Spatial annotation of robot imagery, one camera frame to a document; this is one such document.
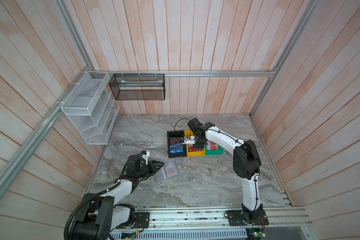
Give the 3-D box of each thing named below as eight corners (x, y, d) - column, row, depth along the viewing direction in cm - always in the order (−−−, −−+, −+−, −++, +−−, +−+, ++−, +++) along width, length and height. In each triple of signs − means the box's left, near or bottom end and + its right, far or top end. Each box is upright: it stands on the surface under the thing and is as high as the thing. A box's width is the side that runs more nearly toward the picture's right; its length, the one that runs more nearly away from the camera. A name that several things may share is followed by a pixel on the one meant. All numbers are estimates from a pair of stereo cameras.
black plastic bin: (167, 158, 97) (166, 145, 86) (168, 138, 108) (167, 125, 96) (186, 158, 97) (187, 145, 86) (185, 138, 108) (186, 125, 96)
